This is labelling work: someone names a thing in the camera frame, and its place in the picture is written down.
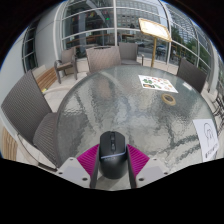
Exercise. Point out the black computer mouse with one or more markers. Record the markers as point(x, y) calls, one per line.
point(113, 156)

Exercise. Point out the colourful picture menu sheet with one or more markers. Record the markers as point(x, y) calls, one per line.
point(156, 83)

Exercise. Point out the grey wicker armchair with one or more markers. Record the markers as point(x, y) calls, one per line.
point(66, 60)

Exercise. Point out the white printed mouse pad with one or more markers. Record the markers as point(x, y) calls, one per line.
point(206, 140)

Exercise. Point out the dark grey wicker chair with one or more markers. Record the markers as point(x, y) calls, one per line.
point(191, 75)

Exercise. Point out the wooden slatted bench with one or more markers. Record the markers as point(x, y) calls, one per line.
point(8, 146)
point(46, 78)

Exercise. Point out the gold framed menu stand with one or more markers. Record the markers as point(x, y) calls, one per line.
point(155, 29)

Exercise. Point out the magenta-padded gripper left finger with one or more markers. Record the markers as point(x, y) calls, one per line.
point(71, 168)

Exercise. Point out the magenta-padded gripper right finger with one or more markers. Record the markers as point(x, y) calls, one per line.
point(153, 168)

